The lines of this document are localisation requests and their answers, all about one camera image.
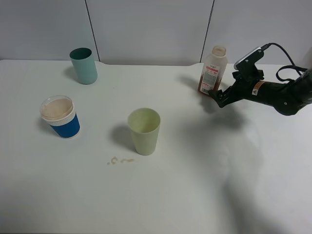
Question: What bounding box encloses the brown liquid spill stain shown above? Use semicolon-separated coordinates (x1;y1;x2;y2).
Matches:
107;157;135;165

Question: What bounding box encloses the pale green plastic cup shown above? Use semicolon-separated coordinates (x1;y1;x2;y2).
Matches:
127;108;161;156

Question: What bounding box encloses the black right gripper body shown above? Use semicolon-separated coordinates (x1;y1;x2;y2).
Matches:
225;71;304;116

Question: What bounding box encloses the clear plastic drink bottle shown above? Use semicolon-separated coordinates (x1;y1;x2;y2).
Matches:
198;46;228;95

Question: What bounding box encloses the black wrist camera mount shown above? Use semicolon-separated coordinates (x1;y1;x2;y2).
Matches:
234;47;264;81

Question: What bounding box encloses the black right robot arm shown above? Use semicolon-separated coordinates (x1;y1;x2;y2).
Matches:
209;71;312;116

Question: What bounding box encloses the teal plastic cup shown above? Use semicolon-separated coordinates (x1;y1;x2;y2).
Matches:
69;48;98;85

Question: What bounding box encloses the blue sleeved glass cup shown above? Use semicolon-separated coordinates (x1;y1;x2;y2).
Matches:
39;95;80;138

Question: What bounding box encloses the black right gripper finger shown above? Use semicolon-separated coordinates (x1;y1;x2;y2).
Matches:
209;90;230;108

